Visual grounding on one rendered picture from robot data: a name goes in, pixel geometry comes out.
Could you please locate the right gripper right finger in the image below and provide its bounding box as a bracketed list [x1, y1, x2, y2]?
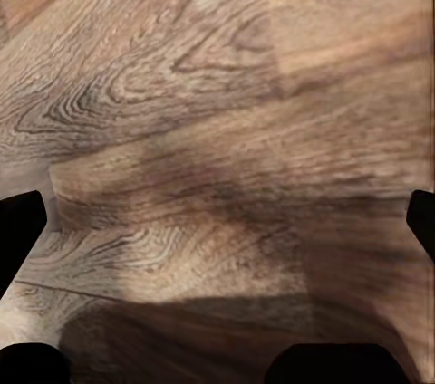
[406, 190, 435, 263]

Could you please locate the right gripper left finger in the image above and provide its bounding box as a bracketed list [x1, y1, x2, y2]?
[0, 190, 47, 299]

